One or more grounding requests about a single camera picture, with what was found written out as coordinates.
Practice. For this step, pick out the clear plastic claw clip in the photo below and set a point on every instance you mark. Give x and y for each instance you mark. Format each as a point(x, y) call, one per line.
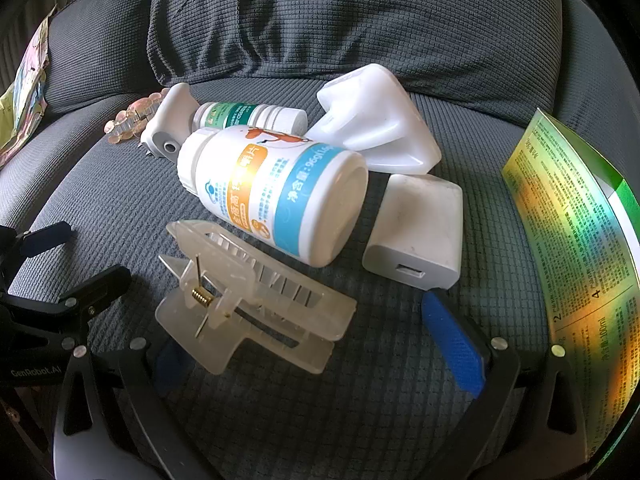
point(280, 310)

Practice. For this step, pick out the colourful printed paper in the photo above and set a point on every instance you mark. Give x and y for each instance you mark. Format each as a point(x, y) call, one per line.
point(25, 95)

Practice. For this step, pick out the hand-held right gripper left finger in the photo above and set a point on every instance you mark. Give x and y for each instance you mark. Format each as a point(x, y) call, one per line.
point(167, 367)

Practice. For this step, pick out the grey sofa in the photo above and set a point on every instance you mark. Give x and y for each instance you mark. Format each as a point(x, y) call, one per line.
point(125, 200)

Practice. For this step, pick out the green cardboard box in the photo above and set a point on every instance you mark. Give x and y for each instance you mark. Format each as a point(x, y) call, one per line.
point(565, 240)

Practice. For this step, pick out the large white pill bottle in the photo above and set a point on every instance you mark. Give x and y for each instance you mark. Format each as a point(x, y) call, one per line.
point(280, 195)

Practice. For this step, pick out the white plastic brush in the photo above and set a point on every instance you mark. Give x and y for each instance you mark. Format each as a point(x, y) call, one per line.
point(167, 120)

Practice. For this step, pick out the grey sofa back cushion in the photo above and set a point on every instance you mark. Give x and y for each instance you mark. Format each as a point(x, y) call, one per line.
point(590, 60)

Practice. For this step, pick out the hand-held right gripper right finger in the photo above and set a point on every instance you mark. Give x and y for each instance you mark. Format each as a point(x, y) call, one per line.
point(452, 342)

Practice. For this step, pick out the wrinkled grey back cushion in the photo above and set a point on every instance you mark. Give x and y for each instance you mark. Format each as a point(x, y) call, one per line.
point(350, 20)

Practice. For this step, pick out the grey sofa side cushion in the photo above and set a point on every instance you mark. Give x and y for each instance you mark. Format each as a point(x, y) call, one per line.
point(95, 50)

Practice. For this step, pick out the white plastic jug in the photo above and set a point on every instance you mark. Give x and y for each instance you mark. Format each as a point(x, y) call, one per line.
point(380, 115)

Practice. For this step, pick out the white charger adapter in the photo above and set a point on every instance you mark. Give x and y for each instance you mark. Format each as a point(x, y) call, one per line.
point(415, 230)

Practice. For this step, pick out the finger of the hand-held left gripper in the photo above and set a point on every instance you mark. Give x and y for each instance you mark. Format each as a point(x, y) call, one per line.
point(47, 240)
point(100, 285)

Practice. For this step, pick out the small white green-label bottle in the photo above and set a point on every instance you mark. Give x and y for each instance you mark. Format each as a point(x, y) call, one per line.
point(240, 115)

